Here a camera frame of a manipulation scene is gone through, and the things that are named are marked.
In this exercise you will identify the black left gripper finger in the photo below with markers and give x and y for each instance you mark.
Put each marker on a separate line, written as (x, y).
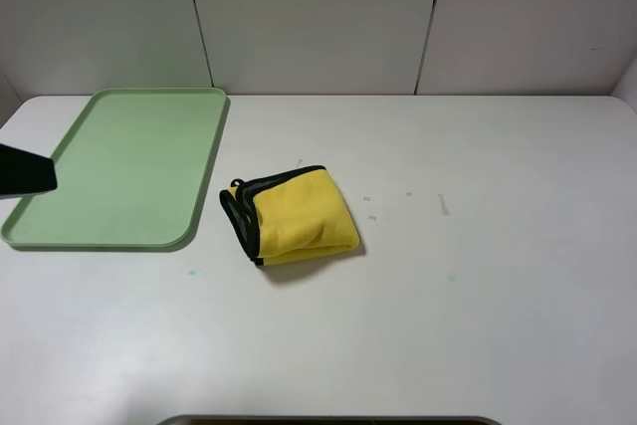
(23, 173)

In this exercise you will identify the yellow towel with black trim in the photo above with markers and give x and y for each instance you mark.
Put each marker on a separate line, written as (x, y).
(288, 217)

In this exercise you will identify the green plastic tray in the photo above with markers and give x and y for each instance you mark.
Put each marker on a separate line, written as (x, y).
(132, 172)

